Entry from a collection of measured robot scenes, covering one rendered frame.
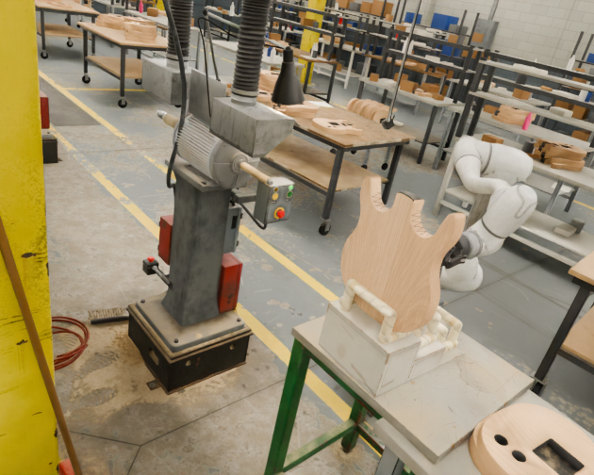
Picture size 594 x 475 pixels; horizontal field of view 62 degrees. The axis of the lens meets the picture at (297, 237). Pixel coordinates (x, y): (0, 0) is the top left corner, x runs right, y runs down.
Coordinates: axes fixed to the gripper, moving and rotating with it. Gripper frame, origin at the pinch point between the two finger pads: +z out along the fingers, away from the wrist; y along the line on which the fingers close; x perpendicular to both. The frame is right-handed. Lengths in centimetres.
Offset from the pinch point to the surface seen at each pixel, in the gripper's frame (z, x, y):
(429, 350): -4.0, -28.8, -11.3
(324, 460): -19, -131, 26
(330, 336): 19.3, -31.6, 10.1
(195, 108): 14, 10, 123
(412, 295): 15.0, -3.2, -10.8
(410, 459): 23, -42, -31
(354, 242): 14.8, 0.2, 14.0
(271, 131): 12, 17, 68
